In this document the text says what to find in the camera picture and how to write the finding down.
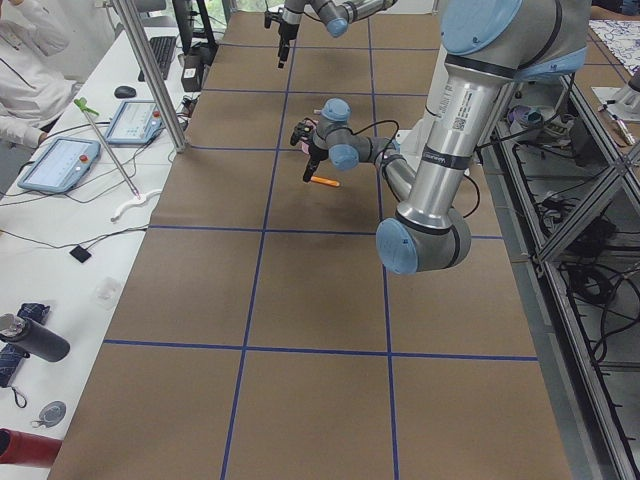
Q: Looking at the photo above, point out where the near teach pendant tablet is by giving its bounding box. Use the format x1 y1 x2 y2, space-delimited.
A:
17 137 101 194

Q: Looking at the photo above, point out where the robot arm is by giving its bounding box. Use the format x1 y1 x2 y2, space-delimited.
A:
291 1 591 275
264 0 396 69

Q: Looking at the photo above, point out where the black box white label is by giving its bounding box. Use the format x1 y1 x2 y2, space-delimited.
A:
181 45 211 92

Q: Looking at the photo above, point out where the red bottle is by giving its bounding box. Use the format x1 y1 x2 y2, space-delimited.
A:
1 428 62 468

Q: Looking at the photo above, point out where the long metal rod tool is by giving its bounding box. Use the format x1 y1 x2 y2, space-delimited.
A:
73 97 142 200

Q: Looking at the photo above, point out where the teach pendant tablet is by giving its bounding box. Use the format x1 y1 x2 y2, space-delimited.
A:
17 137 101 194
105 100 164 146

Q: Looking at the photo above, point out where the clear plastic packet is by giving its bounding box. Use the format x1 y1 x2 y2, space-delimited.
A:
93 277 123 310

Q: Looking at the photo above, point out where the person in white shirt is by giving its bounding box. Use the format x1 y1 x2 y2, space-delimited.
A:
1 0 81 149

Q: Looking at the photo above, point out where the aluminium frame post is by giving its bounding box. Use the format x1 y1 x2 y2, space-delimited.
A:
112 0 186 154

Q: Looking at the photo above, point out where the orange highlighter pen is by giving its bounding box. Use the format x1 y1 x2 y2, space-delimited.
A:
311 176 341 188

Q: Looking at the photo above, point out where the blue folded umbrella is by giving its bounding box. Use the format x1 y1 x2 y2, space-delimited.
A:
0 302 53 389

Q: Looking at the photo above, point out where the round grey keychain tag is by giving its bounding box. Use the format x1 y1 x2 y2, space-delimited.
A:
31 400 67 428

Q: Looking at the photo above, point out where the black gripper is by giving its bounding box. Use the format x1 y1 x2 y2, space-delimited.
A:
290 117 323 183
264 8 300 69

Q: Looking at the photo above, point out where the far teach pendant tablet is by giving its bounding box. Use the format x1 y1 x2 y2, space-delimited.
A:
105 100 164 146

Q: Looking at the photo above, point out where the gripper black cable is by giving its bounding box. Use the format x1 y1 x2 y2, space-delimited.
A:
349 119 401 151

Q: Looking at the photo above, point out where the black keyboard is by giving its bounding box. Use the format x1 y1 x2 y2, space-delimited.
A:
149 36 176 80

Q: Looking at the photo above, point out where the white curved hook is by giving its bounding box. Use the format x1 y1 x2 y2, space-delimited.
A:
110 189 162 223

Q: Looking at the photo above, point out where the black computer mouse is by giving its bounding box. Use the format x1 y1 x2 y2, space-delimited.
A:
113 85 137 99

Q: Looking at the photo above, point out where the black computer monitor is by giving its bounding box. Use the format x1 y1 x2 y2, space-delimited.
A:
171 0 218 55

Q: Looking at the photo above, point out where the small black square device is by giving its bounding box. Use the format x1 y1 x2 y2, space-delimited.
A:
69 245 92 264

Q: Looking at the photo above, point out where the black water bottle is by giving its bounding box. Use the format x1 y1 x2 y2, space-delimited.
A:
1 314 70 362

